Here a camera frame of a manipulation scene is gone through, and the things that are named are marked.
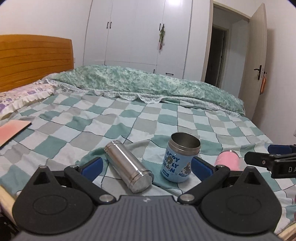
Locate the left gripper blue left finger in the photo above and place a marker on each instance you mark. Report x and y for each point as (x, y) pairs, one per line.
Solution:
(85, 173)

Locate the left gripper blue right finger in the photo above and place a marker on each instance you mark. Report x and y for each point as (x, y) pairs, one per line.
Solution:
(209, 173)

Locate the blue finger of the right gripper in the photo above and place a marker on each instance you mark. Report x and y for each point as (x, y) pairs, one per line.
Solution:
(281, 149)
(260, 159)

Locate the blue cartoon steel cup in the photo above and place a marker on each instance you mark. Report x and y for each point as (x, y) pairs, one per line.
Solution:
(181, 149)

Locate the pink cup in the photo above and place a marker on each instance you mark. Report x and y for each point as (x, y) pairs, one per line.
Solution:
(228, 158)

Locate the beige room door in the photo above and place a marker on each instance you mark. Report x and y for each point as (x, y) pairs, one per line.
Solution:
(255, 56)

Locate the checkered teal bed blanket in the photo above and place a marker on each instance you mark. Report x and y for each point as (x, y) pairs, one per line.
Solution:
(69, 129)

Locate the silver steel thermos bottle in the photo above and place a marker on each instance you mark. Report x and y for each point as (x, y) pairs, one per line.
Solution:
(129, 168)

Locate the green floral duvet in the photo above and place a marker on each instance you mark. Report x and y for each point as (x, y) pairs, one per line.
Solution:
(132, 83)

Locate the purple floral pillow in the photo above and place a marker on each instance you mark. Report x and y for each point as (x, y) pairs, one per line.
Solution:
(19, 97)

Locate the wooden bed headboard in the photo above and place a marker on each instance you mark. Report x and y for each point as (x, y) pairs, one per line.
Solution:
(28, 58)

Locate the white wardrobe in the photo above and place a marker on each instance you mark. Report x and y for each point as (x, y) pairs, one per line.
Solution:
(126, 34)

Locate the hanging green plant ornament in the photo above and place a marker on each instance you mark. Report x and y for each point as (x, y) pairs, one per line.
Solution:
(161, 37)

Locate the black door handle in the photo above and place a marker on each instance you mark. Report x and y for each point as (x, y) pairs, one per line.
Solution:
(259, 70)

